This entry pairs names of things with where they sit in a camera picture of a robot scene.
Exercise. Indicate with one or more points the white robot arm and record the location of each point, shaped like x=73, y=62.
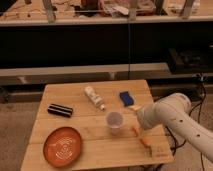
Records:
x=173, y=112

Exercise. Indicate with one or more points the orange ceramic bowl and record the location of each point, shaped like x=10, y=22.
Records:
x=62, y=147

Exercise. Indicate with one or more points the white tube bottle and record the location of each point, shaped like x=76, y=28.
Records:
x=95, y=98

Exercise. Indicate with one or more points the blue sponge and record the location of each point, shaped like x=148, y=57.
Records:
x=126, y=98

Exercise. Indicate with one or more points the wooden table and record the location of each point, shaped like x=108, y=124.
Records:
x=100, y=149

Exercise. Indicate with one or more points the black striped case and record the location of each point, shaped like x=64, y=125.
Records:
x=60, y=110

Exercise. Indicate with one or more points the orange carrot toy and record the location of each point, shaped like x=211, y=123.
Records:
x=143, y=140

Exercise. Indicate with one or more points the black box on shelf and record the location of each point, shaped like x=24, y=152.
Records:
x=190, y=61

